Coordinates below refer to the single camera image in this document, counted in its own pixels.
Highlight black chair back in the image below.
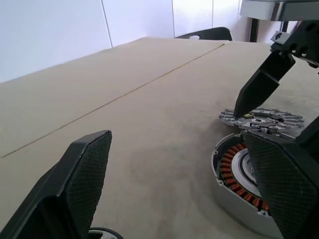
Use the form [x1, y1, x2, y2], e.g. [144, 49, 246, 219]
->
[174, 26, 233, 41]

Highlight silver motor housing copper coils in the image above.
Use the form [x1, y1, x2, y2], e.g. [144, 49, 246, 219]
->
[211, 133, 275, 221]

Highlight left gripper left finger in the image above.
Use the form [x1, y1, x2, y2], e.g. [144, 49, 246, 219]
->
[0, 129, 113, 239]

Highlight silver round motor cover plate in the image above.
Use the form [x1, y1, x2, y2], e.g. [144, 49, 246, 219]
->
[218, 107, 305, 138]

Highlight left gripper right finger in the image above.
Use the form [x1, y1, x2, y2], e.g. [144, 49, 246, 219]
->
[243, 133, 319, 239]

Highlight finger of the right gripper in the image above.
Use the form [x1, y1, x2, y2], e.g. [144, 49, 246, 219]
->
[234, 51, 296, 118]
[295, 119, 319, 162]

